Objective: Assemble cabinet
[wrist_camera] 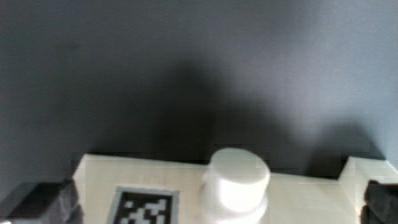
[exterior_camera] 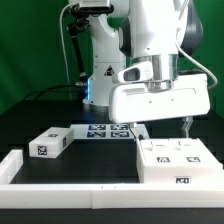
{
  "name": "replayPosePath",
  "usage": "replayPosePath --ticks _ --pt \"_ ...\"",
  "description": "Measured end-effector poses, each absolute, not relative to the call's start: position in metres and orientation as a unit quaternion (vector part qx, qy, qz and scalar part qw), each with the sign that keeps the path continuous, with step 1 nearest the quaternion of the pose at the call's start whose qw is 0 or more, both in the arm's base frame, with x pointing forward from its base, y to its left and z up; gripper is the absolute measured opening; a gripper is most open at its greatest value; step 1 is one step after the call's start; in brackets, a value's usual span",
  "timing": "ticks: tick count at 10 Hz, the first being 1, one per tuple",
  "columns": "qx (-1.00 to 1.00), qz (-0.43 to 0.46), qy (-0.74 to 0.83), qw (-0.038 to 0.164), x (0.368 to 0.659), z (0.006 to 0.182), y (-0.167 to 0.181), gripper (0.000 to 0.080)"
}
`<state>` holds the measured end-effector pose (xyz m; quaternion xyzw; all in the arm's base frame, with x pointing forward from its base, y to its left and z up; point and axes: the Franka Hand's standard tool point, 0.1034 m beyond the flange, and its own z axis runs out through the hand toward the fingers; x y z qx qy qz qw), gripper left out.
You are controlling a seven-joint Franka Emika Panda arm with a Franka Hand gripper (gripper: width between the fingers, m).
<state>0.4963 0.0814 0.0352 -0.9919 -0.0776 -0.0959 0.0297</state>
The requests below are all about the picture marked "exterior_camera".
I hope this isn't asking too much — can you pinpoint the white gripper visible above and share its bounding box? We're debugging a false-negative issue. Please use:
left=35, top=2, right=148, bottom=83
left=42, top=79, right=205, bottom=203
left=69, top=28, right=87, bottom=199
left=109, top=74, right=210, bottom=140

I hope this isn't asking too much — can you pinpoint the white cabinet body box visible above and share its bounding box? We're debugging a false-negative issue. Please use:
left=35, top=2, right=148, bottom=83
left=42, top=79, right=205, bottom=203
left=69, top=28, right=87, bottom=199
left=136, top=140, right=224, bottom=184

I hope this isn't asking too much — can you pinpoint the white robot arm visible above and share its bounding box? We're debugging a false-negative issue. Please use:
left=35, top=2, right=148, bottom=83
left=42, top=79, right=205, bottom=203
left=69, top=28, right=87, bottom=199
left=69, top=0, right=210, bottom=130

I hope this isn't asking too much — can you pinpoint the white cabinet top block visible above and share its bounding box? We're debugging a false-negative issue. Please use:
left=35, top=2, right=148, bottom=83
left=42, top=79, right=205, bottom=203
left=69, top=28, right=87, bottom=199
left=29, top=127, right=74, bottom=159

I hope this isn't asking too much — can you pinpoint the white U-shaped fence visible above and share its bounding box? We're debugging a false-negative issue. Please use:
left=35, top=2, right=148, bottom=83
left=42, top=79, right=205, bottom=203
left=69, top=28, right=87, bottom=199
left=0, top=150, right=224, bottom=209

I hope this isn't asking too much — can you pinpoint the white flat base plate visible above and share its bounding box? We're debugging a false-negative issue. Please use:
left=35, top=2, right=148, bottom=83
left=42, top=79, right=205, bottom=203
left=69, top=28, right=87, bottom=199
left=71, top=124, right=134, bottom=139

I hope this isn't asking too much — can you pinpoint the white cable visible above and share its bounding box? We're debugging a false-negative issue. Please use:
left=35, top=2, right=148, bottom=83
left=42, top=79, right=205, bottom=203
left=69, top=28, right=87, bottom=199
left=58, top=3, right=81, bottom=85

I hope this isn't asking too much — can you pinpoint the black cable bundle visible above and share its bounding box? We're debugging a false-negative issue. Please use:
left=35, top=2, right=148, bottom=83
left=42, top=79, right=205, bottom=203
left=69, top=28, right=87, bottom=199
left=21, top=83, right=88, bottom=102

